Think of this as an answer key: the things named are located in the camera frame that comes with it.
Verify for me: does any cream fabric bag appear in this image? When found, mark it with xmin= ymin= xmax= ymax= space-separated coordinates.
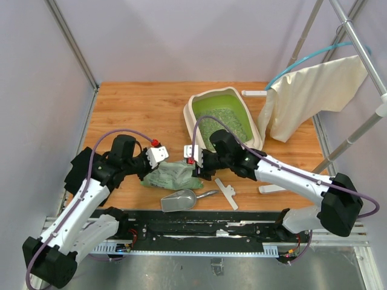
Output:
xmin=257 ymin=55 xmax=368 ymax=142

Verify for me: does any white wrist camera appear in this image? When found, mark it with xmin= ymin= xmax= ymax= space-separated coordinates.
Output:
xmin=146 ymin=146 xmax=169 ymax=169
xmin=183 ymin=145 xmax=203 ymax=168

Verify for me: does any beige green litter box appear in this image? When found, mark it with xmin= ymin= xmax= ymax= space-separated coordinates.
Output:
xmin=183 ymin=86 xmax=263 ymax=152

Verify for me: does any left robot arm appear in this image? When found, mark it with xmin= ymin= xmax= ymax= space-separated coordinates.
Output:
xmin=22 ymin=129 xmax=169 ymax=289

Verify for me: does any white metal drying rack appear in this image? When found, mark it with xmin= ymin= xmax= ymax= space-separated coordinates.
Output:
xmin=241 ymin=0 xmax=387 ymax=194

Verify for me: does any white plastic bag clip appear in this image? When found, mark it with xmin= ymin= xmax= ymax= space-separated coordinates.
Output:
xmin=215 ymin=178 xmax=238 ymax=210

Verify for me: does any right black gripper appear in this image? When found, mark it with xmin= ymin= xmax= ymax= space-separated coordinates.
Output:
xmin=192 ymin=149 xmax=232 ymax=181

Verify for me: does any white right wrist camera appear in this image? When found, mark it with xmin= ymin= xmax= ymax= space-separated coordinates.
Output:
xmin=183 ymin=145 xmax=203 ymax=168

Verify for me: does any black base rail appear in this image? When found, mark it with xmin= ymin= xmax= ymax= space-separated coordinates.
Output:
xmin=70 ymin=207 xmax=312 ymax=262

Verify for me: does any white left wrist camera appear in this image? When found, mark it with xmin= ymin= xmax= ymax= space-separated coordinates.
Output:
xmin=146 ymin=146 xmax=169 ymax=169

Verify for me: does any green cat litter bag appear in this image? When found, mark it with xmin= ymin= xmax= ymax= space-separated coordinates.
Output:
xmin=140 ymin=161 xmax=204 ymax=191

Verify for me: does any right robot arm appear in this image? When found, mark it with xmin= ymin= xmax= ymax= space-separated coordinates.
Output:
xmin=187 ymin=129 xmax=363 ymax=242

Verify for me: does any teal clothes hanger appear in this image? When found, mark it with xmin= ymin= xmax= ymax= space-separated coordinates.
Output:
xmin=264 ymin=25 xmax=372 ymax=91

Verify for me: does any metal litter scoop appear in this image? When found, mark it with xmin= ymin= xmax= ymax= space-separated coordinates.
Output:
xmin=160 ymin=189 xmax=219 ymax=213

